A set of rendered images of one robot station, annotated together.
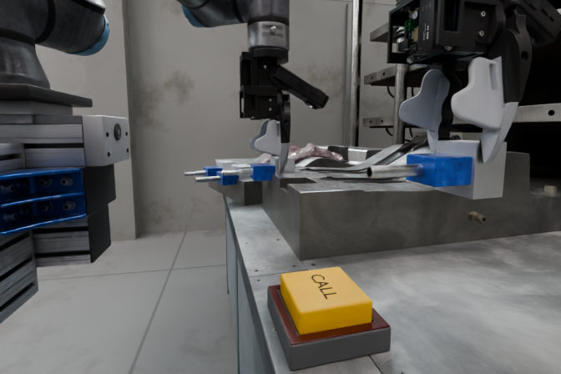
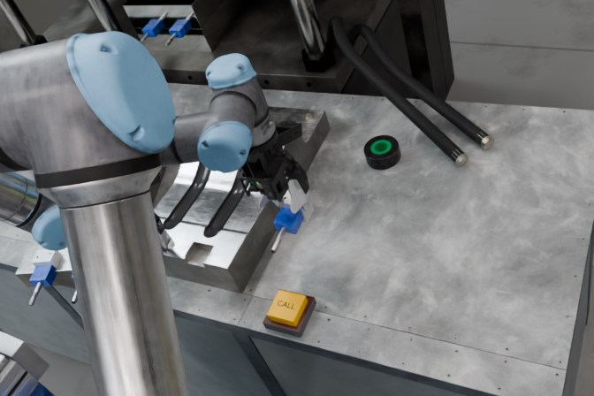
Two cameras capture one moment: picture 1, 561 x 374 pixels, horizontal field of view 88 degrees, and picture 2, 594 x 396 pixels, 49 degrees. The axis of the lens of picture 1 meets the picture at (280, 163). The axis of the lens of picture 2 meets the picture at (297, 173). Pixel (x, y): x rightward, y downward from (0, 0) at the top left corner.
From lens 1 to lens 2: 1.05 m
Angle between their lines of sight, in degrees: 49
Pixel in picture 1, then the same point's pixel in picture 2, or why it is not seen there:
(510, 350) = (343, 267)
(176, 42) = not seen: outside the picture
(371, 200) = (252, 233)
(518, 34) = (300, 172)
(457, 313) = (322, 264)
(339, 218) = (245, 257)
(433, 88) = not seen: hidden behind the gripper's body
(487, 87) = (296, 191)
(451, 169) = (297, 223)
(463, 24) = (281, 182)
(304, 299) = (288, 316)
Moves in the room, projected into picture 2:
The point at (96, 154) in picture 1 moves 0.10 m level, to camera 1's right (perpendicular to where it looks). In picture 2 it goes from (39, 366) to (79, 324)
